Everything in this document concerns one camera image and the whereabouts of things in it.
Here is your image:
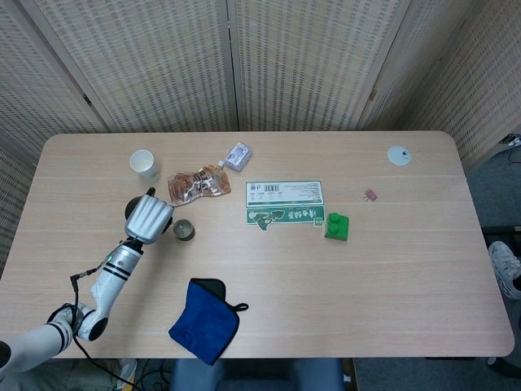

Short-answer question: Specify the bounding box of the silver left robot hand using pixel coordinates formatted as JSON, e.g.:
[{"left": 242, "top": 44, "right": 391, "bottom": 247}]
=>
[{"left": 124, "top": 187, "right": 175, "bottom": 245}]

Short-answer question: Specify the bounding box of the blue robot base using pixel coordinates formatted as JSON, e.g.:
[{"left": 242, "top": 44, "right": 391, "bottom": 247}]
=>
[{"left": 169, "top": 358, "right": 345, "bottom": 391}]

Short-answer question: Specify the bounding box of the orange spout pouch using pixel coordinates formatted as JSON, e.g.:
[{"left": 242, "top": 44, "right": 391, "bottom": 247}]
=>
[{"left": 167, "top": 159, "right": 232, "bottom": 208}]

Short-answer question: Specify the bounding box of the white paper cup green print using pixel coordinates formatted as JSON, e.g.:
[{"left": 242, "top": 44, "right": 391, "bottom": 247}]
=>
[{"left": 129, "top": 149, "right": 160, "bottom": 183}]

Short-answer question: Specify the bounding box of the purple plastic packet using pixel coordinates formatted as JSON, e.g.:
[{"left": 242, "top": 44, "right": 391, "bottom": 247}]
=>
[{"left": 224, "top": 142, "right": 254, "bottom": 172}]

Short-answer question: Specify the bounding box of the blue cloth with black trim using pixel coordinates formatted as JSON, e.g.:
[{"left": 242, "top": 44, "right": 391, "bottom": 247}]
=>
[{"left": 168, "top": 278, "right": 250, "bottom": 367}]

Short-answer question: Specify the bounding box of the green and white packaging card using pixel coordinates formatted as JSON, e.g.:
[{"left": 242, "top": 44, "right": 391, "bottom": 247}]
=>
[{"left": 244, "top": 180, "right": 326, "bottom": 234}]

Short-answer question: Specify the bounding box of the woven folding screen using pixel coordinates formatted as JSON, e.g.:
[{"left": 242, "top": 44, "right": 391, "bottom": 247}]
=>
[{"left": 0, "top": 0, "right": 521, "bottom": 282}]

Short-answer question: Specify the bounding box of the olive bag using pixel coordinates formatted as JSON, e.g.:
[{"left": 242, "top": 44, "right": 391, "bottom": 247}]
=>
[{"left": 24, "top": 358, "right": 138, "bottom": 391}]

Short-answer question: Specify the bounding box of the green toy brick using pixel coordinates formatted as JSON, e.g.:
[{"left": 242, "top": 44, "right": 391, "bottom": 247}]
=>
[{"left": 323, "top": 212, "right": 350, "bottom": 244}]

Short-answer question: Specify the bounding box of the white sneaker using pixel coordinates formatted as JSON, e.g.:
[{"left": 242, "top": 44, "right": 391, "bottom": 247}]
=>
[{"left": 488, "top": 240, "right": 521, "bottom": 298}]

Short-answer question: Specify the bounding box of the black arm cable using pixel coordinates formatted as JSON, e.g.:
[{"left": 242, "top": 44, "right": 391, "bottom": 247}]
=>
[{"left": 69, "top": 264, "right": 143, "bottom": 391}]

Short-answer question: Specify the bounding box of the white round cable grommet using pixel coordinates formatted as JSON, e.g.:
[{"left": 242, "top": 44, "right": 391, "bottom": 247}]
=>
[{"left": 387, "top": 145, "right": 414, "bottom": 167}]

